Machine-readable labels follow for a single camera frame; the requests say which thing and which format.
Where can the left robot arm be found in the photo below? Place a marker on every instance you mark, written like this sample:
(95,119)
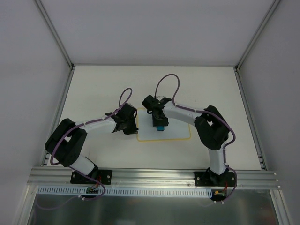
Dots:
(66,142)

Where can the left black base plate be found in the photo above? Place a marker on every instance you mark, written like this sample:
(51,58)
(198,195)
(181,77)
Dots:
(102,175)

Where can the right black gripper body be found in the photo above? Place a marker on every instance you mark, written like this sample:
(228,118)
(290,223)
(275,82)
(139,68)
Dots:
(160,121)

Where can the yellow-framed small whiteboard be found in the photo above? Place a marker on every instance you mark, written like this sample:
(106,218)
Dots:
(176,130)

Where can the aluminium frame post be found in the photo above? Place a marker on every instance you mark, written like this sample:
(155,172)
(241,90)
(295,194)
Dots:
(263,23)
(42,10)

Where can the aluminium mounting rail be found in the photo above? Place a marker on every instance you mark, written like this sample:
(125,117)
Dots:
(155,178)

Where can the white slotted cable duct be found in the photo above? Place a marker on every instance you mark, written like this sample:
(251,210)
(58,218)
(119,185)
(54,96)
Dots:
(127,191)

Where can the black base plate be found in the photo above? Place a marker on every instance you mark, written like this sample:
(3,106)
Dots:
(102,175)
(206,179)

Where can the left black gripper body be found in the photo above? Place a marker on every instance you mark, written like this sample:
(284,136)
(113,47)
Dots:
(128,127)

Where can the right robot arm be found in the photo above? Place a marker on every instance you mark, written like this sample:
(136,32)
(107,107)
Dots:
(211,127)

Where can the right aluminium frame post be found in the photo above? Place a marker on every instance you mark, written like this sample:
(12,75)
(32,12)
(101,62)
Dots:
(263,23)

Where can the left aluminium frame post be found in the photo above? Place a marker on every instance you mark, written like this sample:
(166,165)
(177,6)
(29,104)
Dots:
(42,10)

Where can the blue whiteboard eraser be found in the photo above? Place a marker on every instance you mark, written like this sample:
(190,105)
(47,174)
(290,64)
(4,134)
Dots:
(160,128)

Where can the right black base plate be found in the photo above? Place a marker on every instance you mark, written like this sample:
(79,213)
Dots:
(206,179)

